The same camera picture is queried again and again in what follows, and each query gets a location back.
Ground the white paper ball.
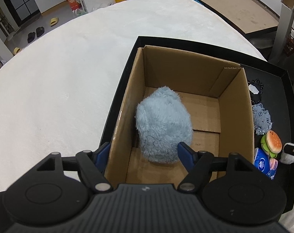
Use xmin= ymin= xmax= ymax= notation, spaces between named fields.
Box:
xmin=280 ymin=143 xmax=294 ymax=165

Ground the blue tissue pack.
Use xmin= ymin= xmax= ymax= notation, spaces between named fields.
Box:
xmin=253 ymin=148 xmax=278 ymax=180

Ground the black slipper pair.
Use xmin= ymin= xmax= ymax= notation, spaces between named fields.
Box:
xmin=27 ymin=26 xmax=45 ymax=43

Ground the yellow slipper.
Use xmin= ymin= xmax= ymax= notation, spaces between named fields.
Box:
xmin=50 ymin=17 xmax=58 ymax=27

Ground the orange cardboard box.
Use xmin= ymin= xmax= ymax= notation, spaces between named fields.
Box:
xmin=67 ymin=0 xmax=81 ymax=11

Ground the black shallow tray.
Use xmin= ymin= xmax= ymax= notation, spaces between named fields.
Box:
xmin=98 ymin=35 xmax=294 ymax=211

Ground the blue fluffy plush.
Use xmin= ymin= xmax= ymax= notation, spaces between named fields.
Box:
xmin=135 ymin=86 xmax=193 ymax=164

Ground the black bead bracelet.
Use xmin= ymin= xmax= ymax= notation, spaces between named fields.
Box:
xmin=247 ymin=78 xmax=264 ymax=104

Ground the small white crumpled paper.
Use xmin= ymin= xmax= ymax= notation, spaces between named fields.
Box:
xmin=249 ymin=84 xmax=259 ymax=95

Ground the hamburger plush toy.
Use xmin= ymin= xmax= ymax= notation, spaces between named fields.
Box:
xmin=261 ymin=130 xmax=282 ymax=158

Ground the brown board black frame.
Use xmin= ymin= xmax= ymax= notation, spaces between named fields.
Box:
xmin=195 ymin=0 xmax=279 ymax=39

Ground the blue patterned cloth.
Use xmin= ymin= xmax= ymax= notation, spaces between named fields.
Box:
xmin=252 ymin=103 xmax=273 ymax=135

